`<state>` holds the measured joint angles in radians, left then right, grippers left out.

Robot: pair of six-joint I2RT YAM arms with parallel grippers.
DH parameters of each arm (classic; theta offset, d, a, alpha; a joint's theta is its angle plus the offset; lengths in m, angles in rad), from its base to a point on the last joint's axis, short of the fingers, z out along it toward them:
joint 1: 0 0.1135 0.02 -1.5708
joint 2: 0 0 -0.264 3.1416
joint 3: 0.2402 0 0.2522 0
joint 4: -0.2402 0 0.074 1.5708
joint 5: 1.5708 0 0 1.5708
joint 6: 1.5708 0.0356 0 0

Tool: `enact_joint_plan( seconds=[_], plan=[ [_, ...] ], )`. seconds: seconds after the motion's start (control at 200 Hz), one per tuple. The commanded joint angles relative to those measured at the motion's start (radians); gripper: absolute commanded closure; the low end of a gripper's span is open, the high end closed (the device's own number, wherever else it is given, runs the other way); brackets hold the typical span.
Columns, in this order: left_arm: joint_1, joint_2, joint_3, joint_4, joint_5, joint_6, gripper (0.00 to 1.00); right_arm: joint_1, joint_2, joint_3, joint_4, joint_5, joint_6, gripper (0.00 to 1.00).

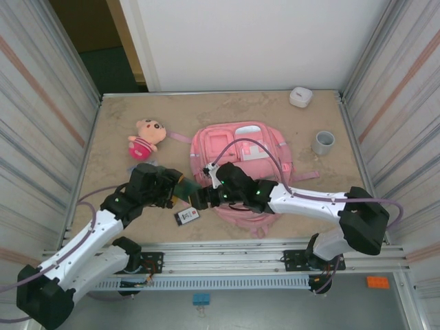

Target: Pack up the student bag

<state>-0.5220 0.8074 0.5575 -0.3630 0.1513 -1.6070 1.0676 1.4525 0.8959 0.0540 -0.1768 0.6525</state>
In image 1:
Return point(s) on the green notebook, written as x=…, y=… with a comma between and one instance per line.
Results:
x=188, y=189

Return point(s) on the black white card box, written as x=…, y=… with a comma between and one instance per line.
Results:
x=186, y=217

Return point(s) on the pink student backpack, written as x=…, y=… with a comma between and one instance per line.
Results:
x=220, y=141

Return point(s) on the pink plush doll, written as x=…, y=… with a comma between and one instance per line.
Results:
x=148, y=134

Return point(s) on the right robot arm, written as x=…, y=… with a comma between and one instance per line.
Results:
x=309, y=203

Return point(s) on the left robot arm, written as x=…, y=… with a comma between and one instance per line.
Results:
x=86, y=240

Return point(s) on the blue binder clip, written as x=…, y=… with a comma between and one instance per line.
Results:
x=201, y=298

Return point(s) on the grey cup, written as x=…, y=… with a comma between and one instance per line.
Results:
x=323, y=144

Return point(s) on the small white lidded box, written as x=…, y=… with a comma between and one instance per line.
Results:
x=300, y=97

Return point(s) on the orange toy brick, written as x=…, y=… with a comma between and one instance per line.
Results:
x=377, y=282

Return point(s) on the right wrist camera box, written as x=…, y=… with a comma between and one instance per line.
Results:
x=212, y=173

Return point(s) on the aluminium mounting rail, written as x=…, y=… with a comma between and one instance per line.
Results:
x=223, y=256

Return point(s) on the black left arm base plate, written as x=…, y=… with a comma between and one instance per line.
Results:
x=153, y=263

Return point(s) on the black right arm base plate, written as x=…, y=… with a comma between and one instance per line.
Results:
x=295, y=259

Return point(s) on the beige door frame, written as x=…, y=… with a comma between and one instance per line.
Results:
x=130, y=44

